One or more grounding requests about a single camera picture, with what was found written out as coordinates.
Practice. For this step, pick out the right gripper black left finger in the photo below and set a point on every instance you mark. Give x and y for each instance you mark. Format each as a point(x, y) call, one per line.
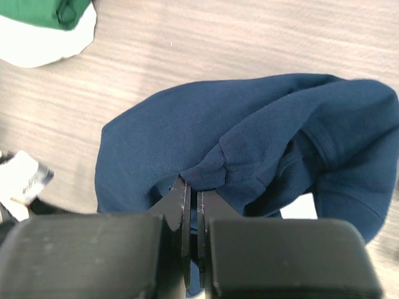
point(122, 255)

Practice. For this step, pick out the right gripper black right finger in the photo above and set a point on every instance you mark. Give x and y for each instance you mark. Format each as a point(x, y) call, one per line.
point(254, 257)

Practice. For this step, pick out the green folded t-shirt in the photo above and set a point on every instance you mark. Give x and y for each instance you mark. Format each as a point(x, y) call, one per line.
point(54, 14)

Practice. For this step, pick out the navy blue t-shirt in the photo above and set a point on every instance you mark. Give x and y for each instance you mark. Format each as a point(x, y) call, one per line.
point(293, 146)

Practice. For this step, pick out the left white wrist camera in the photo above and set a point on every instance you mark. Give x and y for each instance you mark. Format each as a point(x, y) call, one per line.
point(22, 179)

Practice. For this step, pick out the white folded t-shirt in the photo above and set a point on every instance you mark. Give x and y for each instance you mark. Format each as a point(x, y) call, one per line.
point(28, 46)

